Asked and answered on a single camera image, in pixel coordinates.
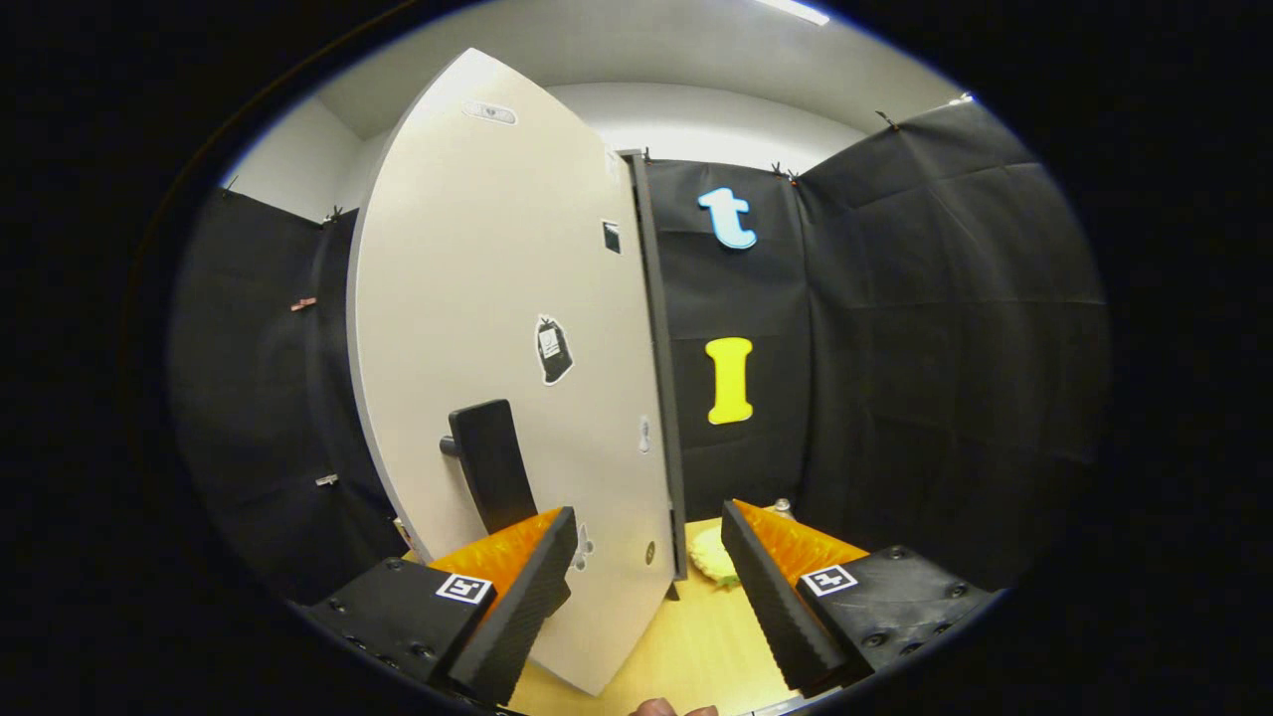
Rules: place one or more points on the pale yellow textured object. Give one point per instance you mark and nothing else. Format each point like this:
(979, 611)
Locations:
(711, 557)

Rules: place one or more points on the dark grey shoe cabinet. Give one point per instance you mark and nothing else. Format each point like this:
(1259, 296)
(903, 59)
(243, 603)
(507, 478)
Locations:
(656, 348)

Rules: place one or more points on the black backdrop cloth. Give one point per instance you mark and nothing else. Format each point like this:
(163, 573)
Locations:
(895, 348)

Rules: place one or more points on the ceiling light strip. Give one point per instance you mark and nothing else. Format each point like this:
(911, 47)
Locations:
(794, 10)

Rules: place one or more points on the green capped bottle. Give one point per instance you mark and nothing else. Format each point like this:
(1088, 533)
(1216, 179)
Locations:
(784, 509)

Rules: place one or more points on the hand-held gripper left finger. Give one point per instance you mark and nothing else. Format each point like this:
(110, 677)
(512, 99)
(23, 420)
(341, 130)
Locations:
(522, 607)

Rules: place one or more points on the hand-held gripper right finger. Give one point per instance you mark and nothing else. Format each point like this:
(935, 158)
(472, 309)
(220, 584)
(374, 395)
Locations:
(776, 607)

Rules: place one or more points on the beige shoe cabinet door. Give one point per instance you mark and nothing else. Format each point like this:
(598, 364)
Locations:
(477, 278)

